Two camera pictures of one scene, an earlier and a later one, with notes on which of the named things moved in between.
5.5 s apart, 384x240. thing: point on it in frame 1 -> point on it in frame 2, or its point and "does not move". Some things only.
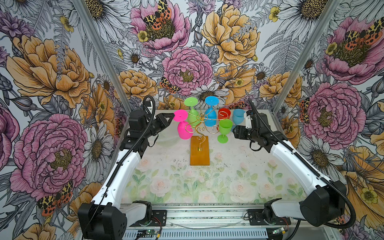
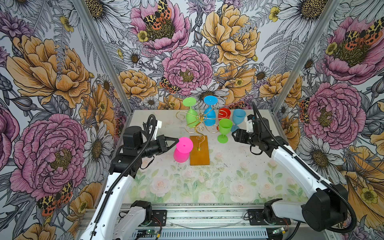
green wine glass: x=225 y=128 does not move
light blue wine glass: x=238 y=116 does not move
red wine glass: x=224 y=113 does not move
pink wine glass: x=185 y=129 -> x=183 y=148
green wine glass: x=193 y=117 does not move
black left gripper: x=163 y=121 -> x=161 y=139
